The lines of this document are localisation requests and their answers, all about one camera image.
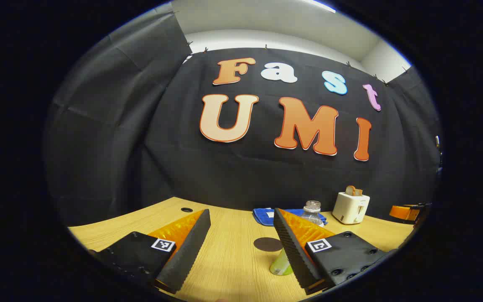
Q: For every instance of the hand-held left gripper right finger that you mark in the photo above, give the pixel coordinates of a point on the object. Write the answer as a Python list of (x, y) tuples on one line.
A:
[(294, 256)]

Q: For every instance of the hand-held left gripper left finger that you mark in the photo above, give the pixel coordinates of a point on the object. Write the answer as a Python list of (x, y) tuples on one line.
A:
[(187, 256)]

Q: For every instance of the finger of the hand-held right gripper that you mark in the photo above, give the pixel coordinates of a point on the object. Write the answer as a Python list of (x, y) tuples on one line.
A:
[(403, 212)]

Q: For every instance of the dark round coaster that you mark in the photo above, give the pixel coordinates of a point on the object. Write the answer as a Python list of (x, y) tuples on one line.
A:
[(266, 244)]

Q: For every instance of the clear water bottle green label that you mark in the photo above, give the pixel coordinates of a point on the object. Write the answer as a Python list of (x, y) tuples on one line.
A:
[(312, 214)]

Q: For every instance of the blue folded towel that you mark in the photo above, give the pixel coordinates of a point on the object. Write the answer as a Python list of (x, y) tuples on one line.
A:
[(264, 216)]

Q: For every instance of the white toaster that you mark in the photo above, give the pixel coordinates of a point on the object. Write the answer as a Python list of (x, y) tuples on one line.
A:
[(350, 207)]

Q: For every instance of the black backdrop cloth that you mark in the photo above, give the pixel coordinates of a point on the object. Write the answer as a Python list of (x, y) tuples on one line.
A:
[(233, 176)]

